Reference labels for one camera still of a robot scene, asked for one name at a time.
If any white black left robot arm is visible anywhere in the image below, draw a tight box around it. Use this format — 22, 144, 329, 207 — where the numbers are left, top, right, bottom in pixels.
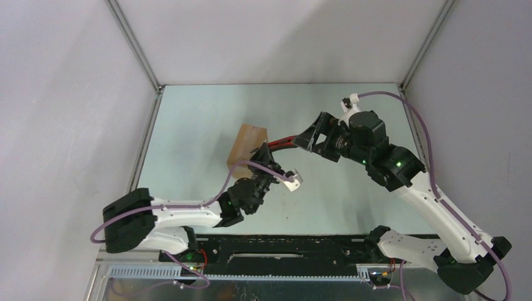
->
90, 144, 301, 261

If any brown cardboard express box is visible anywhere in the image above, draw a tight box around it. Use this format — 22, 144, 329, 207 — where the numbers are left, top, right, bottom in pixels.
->
226, 123, 268, 169

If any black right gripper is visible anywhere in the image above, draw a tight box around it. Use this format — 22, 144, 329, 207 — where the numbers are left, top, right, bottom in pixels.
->
290, 112, 370, 166

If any red black utility knife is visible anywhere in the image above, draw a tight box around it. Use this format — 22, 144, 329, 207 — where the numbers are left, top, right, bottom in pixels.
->
268, 135, 297, 152

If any aluminium frame post right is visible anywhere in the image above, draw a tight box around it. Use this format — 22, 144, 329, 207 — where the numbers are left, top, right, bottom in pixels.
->
400, 0, 459, 92

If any grey cable duct rail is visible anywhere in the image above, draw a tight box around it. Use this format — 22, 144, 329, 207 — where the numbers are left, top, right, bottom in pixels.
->
108, 265, 370, 282

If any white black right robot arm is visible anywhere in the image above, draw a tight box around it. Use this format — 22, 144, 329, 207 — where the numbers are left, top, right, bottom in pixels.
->
293, 111, 511, 295

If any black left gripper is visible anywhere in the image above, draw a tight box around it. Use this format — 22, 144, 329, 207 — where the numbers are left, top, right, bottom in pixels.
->
247, 144, 285, 213

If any aluminium frame post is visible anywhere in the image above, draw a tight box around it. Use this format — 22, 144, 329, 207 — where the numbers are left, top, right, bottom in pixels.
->
400, 0, 459, 92
104, 0, 163, 94

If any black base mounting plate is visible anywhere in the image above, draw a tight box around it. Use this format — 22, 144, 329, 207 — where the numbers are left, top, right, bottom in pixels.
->
175, 234, 400, 275

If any aluminium frame post left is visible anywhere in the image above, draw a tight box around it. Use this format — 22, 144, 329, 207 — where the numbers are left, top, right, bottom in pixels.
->
104, 0, 163, 94

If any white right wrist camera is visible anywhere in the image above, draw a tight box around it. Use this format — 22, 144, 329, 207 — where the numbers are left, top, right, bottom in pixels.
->
339, 93, 361, 125

